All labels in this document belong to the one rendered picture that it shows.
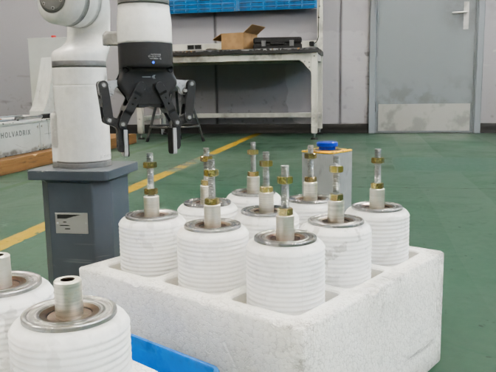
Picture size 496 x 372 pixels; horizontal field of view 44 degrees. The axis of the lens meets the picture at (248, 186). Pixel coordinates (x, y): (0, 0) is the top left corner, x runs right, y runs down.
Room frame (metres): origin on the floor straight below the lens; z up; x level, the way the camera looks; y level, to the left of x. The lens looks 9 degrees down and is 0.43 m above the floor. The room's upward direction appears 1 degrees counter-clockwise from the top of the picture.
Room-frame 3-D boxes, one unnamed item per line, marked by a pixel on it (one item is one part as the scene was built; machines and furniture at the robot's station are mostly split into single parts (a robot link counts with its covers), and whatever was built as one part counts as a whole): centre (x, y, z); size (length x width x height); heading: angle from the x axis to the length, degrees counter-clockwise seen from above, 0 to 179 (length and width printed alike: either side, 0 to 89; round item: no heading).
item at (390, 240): (0.90, -0.19, 0.16); 0.10 x 0.10 x 0.18
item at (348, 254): (0.81, -0.12, 0.16); 0.10 x 0.10 x 0.18
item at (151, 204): (0.87, 0.14, 0.26); 0.02 x 0.02 x 0.03
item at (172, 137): (0.88, 0.11, 0.36); 0.02 x 0.01 x 0.04; 24
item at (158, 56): (0.87, 0.14, 0.45); 0.08 x 0.08 x 0.09
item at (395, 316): (0.89, -0.03, 0.09); 0.39 x 0.39 x 0.18; 51
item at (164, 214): (0.87, 0.14, 0.25); 0.08 x 0.08 x 0.01
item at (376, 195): (0.90, -0.19, 0.26); 0.02 x 0.02 x 0.03
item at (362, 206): (0.90, -0.19, 0.25); 0.08 x 0.08 x 0.01
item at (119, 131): (0.85, 0.18, 0.37); 0.03 x 0.01 x 0.05; 114
